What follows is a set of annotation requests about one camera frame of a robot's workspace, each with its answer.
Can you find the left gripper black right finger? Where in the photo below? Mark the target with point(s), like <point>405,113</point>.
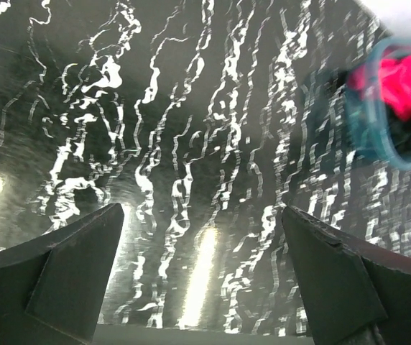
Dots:
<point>353,292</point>

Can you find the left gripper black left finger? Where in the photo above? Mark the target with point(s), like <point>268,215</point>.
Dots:
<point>52,287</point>

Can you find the pink red t shirt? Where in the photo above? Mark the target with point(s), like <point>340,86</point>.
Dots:
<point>394,82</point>

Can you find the teal transparent plastic bin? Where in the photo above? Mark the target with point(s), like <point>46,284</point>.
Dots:
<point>365,113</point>

